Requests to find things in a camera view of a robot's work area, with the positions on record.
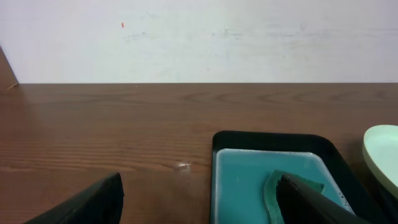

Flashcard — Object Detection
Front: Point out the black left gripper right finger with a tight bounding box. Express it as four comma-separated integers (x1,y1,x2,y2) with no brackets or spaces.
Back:
276,174,369,224

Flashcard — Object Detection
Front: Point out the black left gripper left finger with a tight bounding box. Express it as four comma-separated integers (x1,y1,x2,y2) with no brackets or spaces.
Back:
26,172,124,224

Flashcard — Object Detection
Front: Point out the mint green plate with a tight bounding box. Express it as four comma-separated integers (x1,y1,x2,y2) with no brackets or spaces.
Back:
362,124,397,198

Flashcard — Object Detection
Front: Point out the black rectangular water tray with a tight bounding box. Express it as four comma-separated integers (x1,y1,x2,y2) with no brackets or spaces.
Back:
210,131,389,223

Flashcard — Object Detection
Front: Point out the green yellow sponge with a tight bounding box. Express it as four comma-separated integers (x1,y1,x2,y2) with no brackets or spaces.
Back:
263,170,325,224

